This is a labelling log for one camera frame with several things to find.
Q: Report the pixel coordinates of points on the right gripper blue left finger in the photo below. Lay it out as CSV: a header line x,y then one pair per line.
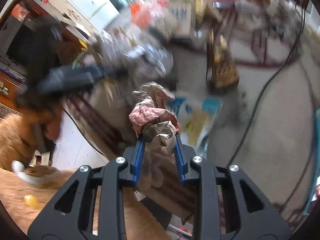
x,y
134,156

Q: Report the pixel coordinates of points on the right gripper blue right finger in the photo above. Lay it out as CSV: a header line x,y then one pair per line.
x,y
183,157

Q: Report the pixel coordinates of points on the brown paper trash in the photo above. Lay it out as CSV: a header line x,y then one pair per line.
x,y
152,119

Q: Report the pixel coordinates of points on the dark cigarette pack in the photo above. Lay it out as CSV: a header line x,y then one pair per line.
x,y
221,68

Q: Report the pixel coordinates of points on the white blue snack bag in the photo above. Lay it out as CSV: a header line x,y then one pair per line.
x,y
196,116

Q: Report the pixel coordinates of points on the white refrigerator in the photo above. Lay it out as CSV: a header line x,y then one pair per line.
x,y
93,15

